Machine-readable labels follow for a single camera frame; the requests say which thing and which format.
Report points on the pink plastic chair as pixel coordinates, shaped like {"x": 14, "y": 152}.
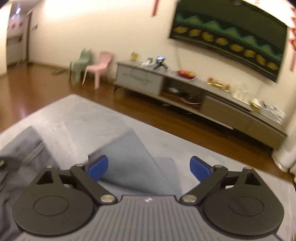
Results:
{"x": 105, "y": 58}

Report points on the clear glass cups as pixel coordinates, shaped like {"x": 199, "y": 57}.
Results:
{"x": 242, "y": 93}

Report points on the gold ornaments on cabinet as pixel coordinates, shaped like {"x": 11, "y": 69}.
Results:
{"x": 218, "y": 84}

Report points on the green plastic chair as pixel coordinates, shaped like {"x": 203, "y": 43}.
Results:
{"x": 77, "y": 66}

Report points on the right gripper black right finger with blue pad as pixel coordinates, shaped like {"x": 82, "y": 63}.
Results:
{"x": 238, "y": 204}

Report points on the white curtain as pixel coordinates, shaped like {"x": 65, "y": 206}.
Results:
{"x": 284, "y": 156}

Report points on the long grey TV cabinet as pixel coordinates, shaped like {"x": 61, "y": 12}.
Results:
{"x": 201, "y": 99}

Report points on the wall painting green yellow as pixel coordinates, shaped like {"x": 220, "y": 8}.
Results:
{"x": 241, "y": 32}

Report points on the gold tissue box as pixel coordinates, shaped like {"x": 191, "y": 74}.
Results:
{"x": 255, "y": 104}

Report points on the small camera on tripod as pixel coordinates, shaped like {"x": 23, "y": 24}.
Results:
{"x": 160, "y": 63}

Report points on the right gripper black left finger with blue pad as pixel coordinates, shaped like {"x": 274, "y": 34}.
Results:
{"x": 59, "y": 202}

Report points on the red fruit plate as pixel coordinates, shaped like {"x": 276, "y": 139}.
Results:
{"x": 189, "y": 75}

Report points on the white box of items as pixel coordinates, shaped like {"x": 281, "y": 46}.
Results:
{"x": 273, "y": 113}

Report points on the grey garment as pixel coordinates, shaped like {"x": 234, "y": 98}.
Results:
{"x": 131, "y": 171}

